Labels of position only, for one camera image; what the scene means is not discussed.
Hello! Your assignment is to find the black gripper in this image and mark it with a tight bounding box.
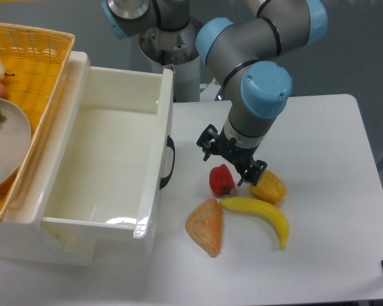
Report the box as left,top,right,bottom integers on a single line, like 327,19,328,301
196,124,267,186

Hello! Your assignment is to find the red toy pepper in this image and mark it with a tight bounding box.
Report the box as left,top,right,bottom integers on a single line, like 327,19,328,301
209,164,235,198

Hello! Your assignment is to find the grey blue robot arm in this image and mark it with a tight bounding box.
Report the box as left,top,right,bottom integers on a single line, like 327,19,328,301
101,1,328,185

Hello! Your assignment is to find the yellow toy pepper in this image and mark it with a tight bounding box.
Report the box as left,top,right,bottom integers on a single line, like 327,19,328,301
248,170,287,205

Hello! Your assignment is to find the yellow toy banana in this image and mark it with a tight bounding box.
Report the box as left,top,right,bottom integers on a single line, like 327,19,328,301
220,196,290,250

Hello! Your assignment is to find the orange triangular toy bread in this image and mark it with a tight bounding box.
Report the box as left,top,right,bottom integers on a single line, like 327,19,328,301
185,198,223,258

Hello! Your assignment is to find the white plastic drawer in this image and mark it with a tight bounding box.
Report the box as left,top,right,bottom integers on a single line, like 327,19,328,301
42,67,173,255

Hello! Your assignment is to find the yellow woven basket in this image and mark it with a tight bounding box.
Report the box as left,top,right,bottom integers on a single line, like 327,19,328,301
0,22,75,221

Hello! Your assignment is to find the grey plate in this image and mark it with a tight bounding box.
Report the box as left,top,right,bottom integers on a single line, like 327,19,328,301
0,98,31,185

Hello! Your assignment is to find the white drawer cabinet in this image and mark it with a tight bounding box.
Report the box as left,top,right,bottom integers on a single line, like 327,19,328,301
0,52,96,266

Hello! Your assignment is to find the black drawer handle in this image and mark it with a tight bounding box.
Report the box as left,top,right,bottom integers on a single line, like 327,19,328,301
159,136,176,190

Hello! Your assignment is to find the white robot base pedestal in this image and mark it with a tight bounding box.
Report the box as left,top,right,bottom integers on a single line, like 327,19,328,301
139,17,202,102

